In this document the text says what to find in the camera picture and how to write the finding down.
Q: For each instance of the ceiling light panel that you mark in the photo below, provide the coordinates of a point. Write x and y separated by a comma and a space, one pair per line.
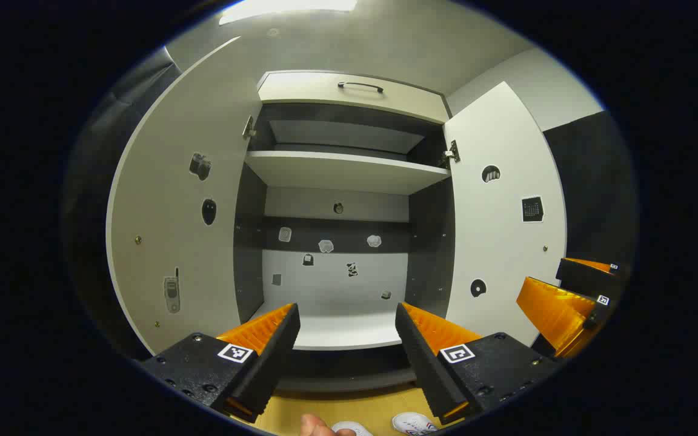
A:
288, 7

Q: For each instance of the metal door hinge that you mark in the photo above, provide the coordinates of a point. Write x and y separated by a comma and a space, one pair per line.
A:
452, 151
248, 128

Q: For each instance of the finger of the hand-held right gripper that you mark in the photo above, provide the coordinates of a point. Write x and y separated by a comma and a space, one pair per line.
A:
558, 312
585, 275

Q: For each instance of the black backdrop cloth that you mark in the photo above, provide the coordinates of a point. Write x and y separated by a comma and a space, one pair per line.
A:
591, 194

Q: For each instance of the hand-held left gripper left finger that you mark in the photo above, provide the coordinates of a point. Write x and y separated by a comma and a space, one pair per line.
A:
270, 363

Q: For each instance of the white cabinet shelf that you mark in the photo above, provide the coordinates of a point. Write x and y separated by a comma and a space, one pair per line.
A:
343, 172

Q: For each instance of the white shoe cabinet door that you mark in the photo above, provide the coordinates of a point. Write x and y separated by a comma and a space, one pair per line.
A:
167, 181
506, 242

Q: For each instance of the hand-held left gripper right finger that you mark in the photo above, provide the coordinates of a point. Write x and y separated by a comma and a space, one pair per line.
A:
425, 363

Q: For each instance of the white cabinet drawer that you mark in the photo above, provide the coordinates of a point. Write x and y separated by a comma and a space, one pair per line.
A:
312, 91

